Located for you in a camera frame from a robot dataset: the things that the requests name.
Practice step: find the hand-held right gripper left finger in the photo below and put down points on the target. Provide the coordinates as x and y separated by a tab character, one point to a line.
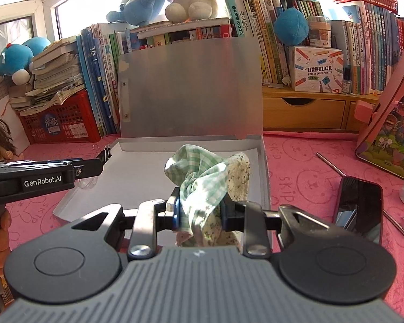
175	208

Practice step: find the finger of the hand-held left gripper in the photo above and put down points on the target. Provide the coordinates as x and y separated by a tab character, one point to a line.
92	170

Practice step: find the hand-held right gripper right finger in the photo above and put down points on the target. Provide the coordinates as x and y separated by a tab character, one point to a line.
225	213

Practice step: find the green checked floral cloth pouch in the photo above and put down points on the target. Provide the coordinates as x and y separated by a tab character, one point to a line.
202	188

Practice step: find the white storage box with lid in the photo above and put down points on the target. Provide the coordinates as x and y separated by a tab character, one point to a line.
144	175

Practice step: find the black binder clip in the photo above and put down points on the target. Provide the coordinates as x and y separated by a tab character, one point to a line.
102	149

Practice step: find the red plastic crate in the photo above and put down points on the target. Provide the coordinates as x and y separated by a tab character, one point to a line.
57	121

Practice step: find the row of blue green books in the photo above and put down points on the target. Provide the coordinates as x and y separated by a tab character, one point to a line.
101	80

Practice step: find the pink printed table mat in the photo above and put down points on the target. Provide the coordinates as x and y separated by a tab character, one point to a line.
306	161

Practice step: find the stack of worn books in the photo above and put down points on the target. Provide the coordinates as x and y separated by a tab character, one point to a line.
54	70

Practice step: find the metal straw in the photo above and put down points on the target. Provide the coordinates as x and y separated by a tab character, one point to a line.
330	165

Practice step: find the blue white cat plush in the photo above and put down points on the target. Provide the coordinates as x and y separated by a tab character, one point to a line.
16	57

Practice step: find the wooden drawer shelf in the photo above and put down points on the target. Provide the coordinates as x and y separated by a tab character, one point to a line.
303	111

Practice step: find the dark glossy phone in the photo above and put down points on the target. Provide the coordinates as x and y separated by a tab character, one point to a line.
360	208

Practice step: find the crumpled tissue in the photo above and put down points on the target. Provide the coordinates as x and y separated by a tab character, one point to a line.
286	81

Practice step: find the row of small books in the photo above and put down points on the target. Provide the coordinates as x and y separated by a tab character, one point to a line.
188	32

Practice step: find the white printed carton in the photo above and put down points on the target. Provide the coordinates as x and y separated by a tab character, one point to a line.
314	70

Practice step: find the blue elephant plush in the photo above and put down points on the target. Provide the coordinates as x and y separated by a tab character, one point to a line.
138	6

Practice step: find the row of tall upright books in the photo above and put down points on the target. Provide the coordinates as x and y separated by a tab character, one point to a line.
269	40

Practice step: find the small dark bottle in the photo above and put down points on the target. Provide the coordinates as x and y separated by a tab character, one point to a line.
347	82

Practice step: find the blue round plush toy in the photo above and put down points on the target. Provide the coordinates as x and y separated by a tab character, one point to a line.
291	27

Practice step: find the row of grey blue books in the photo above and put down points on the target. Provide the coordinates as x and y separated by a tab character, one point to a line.
370	50

